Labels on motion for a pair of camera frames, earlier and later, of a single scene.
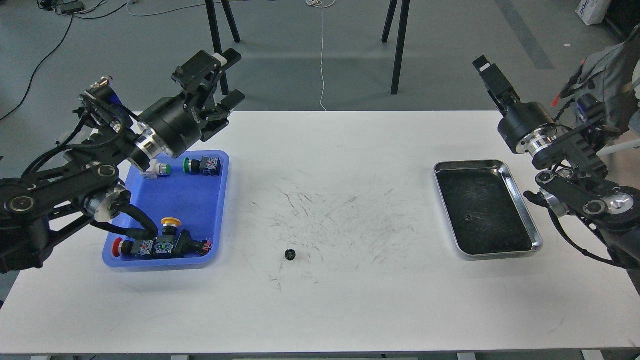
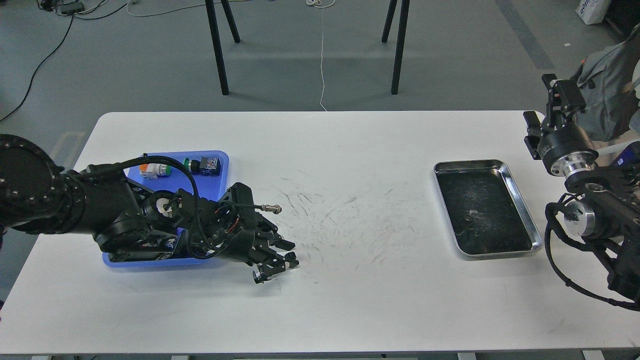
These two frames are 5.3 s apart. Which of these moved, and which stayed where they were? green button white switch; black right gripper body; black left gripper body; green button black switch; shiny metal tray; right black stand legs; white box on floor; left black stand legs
Moved: black left gripper body; black right gripper body
Stayed: white box on floor; right black stand legs; green button white switch; shiny metal tray; green button black switch; left black stand legs
